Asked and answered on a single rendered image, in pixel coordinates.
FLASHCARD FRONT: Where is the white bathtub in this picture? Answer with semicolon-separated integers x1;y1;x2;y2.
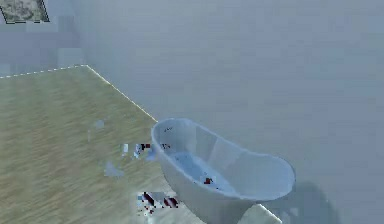
150;117;297;224

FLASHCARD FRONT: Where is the framed grey wall picture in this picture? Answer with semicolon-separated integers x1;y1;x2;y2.
0;0;51;25

